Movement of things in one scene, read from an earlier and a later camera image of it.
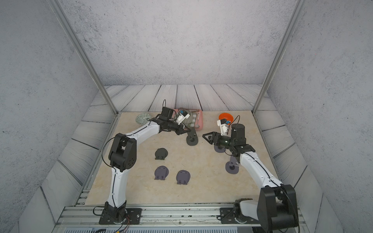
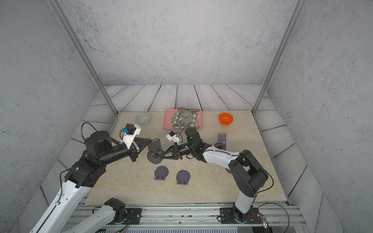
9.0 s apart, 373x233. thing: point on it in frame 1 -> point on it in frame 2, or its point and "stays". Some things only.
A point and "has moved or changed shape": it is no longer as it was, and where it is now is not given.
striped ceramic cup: (189, 120) stays
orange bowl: (228, 116) stays
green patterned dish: (142, 118) stays
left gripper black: (181, 130) -> (142, 142)
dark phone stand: (161, 154) has moved or changed shape
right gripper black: (214, 138) -> (176, 151)
